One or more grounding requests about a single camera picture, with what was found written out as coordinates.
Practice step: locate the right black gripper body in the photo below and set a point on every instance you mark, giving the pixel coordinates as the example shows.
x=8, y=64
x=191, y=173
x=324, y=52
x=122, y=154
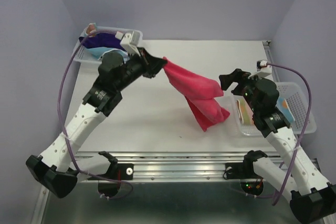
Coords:
x=248, y=91

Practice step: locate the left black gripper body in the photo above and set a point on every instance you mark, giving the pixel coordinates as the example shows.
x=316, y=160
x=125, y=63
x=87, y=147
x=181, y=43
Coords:
x=145, y=66

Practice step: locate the orange polka dot towel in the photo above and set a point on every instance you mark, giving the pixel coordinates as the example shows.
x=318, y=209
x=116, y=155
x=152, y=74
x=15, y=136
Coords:
x=246, y=115

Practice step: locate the pink towel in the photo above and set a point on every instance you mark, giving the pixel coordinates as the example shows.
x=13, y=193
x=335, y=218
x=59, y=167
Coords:
x=200, y=94

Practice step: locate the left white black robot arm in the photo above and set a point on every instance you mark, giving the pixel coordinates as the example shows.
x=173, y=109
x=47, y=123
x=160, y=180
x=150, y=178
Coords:
x=56, y=168

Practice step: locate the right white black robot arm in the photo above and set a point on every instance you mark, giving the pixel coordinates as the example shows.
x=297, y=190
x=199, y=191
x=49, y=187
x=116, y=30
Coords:
x=310, y=195

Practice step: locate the white target basket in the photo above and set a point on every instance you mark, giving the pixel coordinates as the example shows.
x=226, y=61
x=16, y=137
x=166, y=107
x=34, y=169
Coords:
x=292, y=103

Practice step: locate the light blue towel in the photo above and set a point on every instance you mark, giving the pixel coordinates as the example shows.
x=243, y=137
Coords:
x=100, y=51

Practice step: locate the purple towel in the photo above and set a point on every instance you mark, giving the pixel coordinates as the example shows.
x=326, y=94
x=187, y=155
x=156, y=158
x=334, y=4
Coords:
x=102, y=40

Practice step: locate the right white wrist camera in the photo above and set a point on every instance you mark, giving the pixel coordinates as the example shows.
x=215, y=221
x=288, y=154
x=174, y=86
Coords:
x=263, y=70

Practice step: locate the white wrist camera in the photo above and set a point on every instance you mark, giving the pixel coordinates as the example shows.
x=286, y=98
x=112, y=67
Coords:
x=129, y=41
x=263, y=70

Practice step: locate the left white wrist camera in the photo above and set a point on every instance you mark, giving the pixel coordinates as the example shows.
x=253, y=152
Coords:
x=129, y=41

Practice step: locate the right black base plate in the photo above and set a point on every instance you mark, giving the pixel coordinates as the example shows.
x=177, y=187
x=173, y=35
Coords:
x=246, y=170

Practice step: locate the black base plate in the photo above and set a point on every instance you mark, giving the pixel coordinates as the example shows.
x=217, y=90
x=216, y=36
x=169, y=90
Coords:
x=126, y=171
x=246, y=170

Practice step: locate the aluminium mounting rail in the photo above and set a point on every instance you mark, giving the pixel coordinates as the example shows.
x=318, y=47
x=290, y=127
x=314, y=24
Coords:
x=155, y=167

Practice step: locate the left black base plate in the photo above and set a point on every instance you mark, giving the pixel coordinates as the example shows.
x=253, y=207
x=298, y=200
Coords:
x=126, y=171

